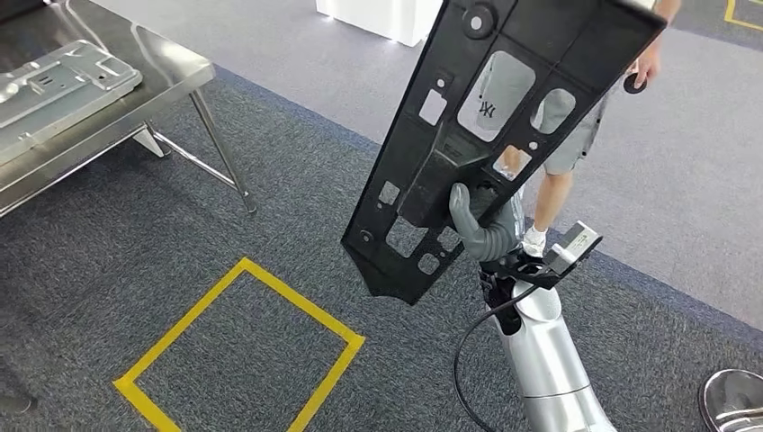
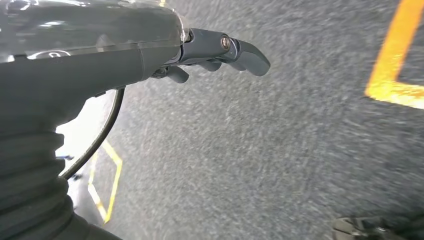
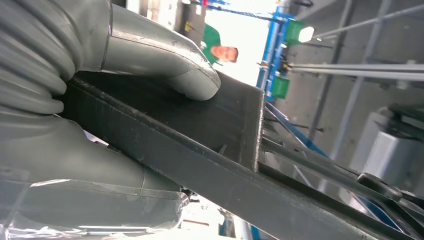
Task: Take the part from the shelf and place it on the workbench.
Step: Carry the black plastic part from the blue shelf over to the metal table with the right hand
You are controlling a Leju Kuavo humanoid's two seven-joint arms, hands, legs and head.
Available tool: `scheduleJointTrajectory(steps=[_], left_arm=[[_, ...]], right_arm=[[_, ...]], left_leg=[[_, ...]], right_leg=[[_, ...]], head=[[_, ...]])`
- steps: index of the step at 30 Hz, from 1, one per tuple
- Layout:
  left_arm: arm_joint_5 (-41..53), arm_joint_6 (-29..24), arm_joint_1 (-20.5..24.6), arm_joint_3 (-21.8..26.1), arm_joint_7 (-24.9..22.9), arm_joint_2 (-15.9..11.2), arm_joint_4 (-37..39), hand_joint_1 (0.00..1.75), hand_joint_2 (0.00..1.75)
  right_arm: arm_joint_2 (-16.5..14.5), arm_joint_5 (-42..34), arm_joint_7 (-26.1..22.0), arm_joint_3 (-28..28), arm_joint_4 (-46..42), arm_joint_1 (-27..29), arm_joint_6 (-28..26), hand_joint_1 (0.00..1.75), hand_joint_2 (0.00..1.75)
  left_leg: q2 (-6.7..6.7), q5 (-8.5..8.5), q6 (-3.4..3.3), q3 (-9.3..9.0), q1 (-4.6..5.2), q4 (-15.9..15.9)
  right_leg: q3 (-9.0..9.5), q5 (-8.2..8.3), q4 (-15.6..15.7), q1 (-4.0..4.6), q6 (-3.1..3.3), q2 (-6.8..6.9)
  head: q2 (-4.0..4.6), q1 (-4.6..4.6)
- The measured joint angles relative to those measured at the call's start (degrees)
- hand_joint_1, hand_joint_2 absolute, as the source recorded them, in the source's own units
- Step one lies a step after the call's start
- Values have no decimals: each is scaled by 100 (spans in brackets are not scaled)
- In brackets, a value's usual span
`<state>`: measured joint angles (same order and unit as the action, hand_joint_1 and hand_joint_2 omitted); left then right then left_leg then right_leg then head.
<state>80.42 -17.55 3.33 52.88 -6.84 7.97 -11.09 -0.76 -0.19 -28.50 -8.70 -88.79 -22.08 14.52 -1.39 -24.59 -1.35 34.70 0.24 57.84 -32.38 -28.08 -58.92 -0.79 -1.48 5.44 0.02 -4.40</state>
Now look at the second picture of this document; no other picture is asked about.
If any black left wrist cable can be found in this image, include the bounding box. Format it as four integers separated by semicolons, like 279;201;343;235
61;87;126;181

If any yellow floor tape square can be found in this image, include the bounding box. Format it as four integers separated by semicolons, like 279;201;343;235
87;140;124;225
364;0;424;110

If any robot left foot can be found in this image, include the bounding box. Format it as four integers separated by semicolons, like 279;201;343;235
331;215;424;240

